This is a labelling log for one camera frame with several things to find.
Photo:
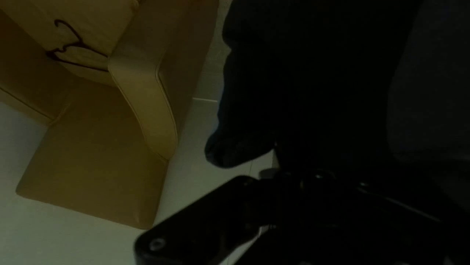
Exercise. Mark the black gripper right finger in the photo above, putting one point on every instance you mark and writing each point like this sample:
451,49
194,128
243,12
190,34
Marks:
372,230

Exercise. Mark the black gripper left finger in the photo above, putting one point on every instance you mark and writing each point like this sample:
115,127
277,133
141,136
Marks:
206,226

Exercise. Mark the black grey-dotted bed cover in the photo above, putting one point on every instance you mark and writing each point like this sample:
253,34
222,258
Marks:
318,74

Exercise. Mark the yellow armchair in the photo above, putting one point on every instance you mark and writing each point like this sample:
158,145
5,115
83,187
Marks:
93,162

